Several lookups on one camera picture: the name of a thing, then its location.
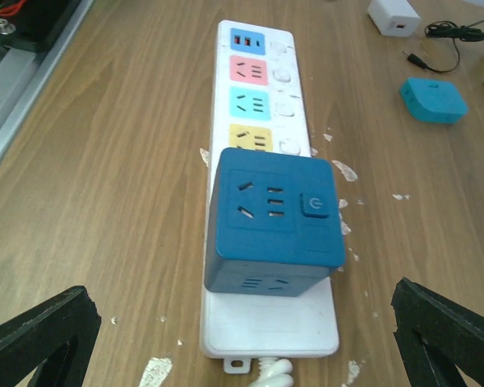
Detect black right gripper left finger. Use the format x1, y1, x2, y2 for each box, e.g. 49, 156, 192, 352
0, 285, 102, 386

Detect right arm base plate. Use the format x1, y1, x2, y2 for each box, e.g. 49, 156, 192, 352
0, 0, 81, 52

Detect white power strip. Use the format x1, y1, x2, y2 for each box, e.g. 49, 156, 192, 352
201, 20, 339, 365

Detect small white plug adapter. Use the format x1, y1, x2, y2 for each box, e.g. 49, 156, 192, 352
367, 0, 421, 38

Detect aluminium front rail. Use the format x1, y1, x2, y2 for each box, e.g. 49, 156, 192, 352
0, 1, 93, 162

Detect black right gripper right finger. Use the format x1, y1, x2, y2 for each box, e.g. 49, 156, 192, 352
391, 277, 484, 386

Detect light blue adapter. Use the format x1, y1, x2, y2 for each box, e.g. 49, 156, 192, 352
399, 77, 469, 124

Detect blue cube adapter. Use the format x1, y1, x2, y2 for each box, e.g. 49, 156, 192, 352
204, 148, 345, 297

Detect white coiled strip cord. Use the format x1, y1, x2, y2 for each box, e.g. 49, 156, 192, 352
254, 356, 295, 387

